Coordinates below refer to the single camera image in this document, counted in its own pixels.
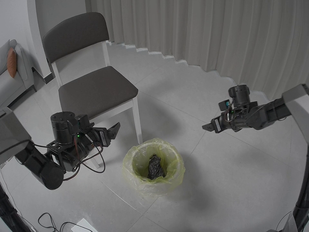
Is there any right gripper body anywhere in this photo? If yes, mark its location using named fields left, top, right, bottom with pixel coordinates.
left=211, top=113, right=242, bottom=134

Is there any white curtain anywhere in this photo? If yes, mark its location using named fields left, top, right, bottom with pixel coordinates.
left=85, top=0, right=309, bottom=100

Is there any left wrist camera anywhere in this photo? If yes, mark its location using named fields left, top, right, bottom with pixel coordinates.
left=76, top=114, right=90, bottom=130

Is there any crumpled black plastic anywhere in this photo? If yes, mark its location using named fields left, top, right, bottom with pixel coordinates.
left=147, top=155, right=166, bottom=180

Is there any white chair with grey cushions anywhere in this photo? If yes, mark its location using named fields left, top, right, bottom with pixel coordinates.
left=42, top=12, right=142, bottom=170

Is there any pale grey sofa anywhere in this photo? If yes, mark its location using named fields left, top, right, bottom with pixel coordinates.
left=0, top=39, right=37, bottom=109

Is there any white trash bin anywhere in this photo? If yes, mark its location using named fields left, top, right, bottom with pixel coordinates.
left=124, top=140, right=186, bottom=197

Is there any black cable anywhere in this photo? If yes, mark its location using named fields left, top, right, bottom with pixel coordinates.
left=37, top=212, right=97, bottom=232
left=79, top=143, right=107, bottom=175

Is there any yellow plastic bag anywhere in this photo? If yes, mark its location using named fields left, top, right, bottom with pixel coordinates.
left=122, top=137, right=186, bottom=198

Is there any orange cushion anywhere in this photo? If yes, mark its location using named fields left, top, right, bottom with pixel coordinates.
left=7, top=48, right=17, bottom=78

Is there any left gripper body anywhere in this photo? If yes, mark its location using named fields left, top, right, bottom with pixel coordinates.
left=76, top=127, right=112, bottom=161

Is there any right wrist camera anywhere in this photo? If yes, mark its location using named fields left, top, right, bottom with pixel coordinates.
left=218, top=100, right=233, bottom=111

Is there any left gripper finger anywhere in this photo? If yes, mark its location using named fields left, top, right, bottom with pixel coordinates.
left=107, top=122, right=121, bottom=140

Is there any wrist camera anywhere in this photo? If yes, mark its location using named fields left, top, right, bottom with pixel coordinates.
left=218, top=100, right=233, bottom=111
left=76, top=114, right=90, bottom=130

